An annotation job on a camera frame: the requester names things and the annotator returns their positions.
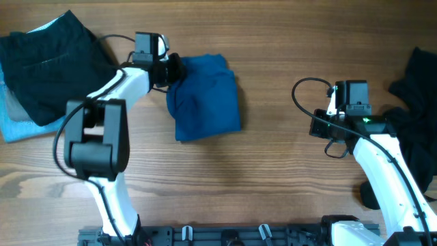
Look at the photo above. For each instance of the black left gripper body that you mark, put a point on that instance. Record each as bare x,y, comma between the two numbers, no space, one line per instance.
174,69

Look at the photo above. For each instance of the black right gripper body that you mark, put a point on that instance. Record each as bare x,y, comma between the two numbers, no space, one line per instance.
316,123

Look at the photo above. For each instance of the blue polo shirt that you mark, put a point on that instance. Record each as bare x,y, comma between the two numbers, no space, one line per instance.
205,102

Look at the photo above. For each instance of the black garment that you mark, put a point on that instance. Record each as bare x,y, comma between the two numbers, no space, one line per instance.
416,125

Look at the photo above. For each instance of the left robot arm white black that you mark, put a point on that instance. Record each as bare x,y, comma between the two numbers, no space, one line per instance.
97,145

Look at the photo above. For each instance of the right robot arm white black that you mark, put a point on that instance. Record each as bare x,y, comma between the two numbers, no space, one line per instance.
408,218

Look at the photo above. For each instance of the folded black pants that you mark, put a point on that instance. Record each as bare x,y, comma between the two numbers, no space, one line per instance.
47,68

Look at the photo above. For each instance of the folded grey garment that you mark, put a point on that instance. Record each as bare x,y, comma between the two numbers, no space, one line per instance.
14,109

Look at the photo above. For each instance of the folded light blue jeans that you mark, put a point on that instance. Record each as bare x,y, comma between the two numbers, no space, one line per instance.
15,131

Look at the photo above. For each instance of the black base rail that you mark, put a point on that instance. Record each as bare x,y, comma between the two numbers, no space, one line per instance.
291,235

